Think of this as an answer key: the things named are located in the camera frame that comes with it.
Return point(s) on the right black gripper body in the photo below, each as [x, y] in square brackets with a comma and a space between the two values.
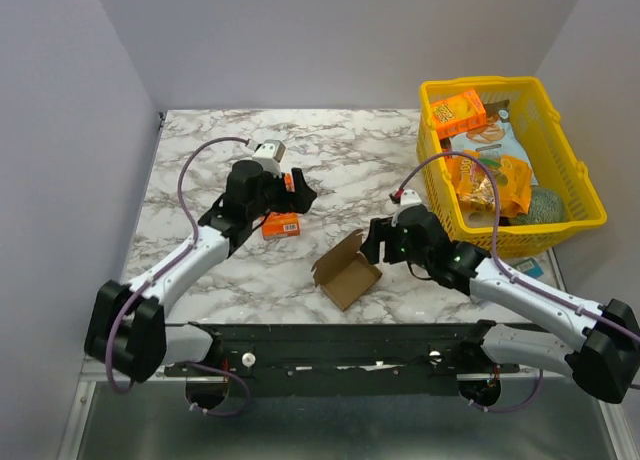
[388, 241]

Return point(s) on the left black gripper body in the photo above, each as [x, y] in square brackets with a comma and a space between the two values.
[274, 196]

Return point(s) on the brown cardboard box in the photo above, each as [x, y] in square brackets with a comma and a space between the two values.
[343, 273]

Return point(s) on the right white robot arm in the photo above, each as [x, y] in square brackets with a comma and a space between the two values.
[594, 344]

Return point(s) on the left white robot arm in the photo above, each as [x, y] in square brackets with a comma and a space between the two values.
[128, 330]

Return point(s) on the orange product box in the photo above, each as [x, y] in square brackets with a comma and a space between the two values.
[280, 225]

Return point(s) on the orange snack box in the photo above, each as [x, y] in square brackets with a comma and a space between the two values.
[458, 114]

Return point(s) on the small blue white packet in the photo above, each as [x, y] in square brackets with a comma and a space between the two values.
[529, 267]

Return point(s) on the yellow plastic basket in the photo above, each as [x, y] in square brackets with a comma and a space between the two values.
[475, 197]

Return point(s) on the light blue snack bag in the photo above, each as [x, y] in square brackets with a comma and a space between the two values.
[494, 139]

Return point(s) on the green mesh sponge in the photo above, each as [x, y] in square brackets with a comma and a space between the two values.
[546, 207]

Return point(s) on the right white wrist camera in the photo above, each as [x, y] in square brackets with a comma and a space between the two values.
[408, 198]

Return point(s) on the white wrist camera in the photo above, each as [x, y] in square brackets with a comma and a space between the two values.
[268, 154]
[408, 198]

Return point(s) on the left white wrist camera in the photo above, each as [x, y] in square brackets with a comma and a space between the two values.
[268, 154]

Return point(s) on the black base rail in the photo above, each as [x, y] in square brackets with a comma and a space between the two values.
[355, 360]

